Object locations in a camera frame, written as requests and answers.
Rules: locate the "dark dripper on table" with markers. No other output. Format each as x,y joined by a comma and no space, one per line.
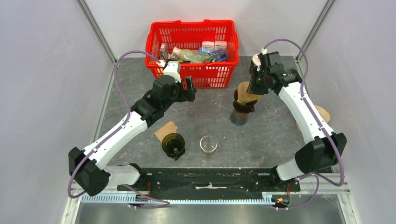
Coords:
173,145

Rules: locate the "slotted white cable duct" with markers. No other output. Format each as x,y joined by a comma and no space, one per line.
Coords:
132,198

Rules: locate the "black wrapped paper roll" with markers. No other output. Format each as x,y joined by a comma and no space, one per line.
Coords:
253,66

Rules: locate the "brown dripper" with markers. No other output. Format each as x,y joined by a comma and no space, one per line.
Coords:
243,108

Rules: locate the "white pink carton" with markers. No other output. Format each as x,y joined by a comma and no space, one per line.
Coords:
220,45
208,45

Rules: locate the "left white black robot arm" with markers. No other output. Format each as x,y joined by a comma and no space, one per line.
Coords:
88,167

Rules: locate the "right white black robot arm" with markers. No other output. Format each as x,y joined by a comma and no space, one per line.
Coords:
323,146

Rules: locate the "small grey pouch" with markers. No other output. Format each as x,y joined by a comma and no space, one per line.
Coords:
164,52

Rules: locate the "brown paper coffee filter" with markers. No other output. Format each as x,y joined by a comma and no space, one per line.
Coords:
243,97

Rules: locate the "blue green box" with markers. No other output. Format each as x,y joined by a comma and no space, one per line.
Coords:
213,56

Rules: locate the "clear plastic bottle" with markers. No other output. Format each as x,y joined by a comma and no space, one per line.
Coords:
188,55

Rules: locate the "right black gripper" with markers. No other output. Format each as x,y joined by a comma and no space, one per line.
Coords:
253,89

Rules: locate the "red plastic shopping basket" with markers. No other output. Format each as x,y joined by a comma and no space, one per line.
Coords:
190,35

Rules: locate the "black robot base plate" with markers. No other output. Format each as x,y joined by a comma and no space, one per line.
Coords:
210,183

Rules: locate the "small clear glass beaker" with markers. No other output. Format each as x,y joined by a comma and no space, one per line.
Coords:
208,145

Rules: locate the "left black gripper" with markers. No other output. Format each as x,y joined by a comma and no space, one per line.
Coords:
187,94

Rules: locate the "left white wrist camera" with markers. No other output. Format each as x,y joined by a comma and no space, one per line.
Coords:
171,68

